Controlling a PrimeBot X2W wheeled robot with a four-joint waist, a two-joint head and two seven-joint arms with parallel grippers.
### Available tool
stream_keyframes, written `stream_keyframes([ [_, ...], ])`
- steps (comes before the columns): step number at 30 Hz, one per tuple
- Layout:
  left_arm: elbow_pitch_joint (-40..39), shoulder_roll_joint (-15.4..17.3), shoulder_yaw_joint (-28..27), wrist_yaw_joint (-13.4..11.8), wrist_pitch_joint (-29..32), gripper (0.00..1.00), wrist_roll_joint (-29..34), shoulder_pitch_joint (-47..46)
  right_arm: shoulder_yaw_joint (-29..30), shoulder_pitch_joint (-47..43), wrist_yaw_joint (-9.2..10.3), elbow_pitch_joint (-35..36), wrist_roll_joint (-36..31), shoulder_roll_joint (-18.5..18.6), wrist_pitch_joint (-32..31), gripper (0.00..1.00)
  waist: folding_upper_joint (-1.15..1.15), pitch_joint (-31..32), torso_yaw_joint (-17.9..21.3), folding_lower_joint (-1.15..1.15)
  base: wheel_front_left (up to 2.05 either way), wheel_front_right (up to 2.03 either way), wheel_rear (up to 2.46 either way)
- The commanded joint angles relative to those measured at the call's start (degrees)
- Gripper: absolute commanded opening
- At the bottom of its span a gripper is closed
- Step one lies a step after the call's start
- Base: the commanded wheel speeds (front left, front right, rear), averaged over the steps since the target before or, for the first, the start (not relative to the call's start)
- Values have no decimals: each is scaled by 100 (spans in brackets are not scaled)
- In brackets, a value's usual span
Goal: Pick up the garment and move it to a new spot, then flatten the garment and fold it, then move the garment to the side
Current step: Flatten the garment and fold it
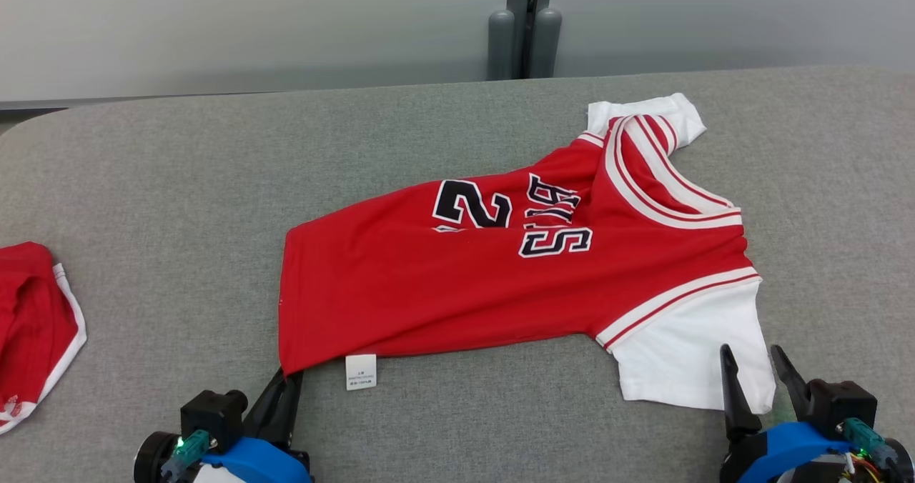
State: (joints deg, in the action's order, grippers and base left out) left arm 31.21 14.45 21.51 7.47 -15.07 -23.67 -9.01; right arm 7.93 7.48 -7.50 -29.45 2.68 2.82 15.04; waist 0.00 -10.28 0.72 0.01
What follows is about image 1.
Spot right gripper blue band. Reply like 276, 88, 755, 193
718, 344, 855, 483

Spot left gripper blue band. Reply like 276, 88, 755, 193
200, 370, 315, 483

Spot red white basketball jersey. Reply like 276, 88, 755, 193
277, 93, 777, 414

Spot red shorts with white stripe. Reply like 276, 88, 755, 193
0, 241, 88, 435

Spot black cylindrical left gripper motor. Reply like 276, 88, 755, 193
134, 432, 183, 483

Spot dark grey baseboard strip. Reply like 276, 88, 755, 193
0, 90, 494, 111

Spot left camera cable teal connector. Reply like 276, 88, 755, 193
161, 429, 213, 482

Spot camera cable teal connector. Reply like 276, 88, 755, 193
161, 429, 213, 482
842, 419, 900, 469

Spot right camera cable teal connector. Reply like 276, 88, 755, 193
842, 419, 900, 469

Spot dark grey vertical frame post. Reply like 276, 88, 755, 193
506, 0, 555, 80

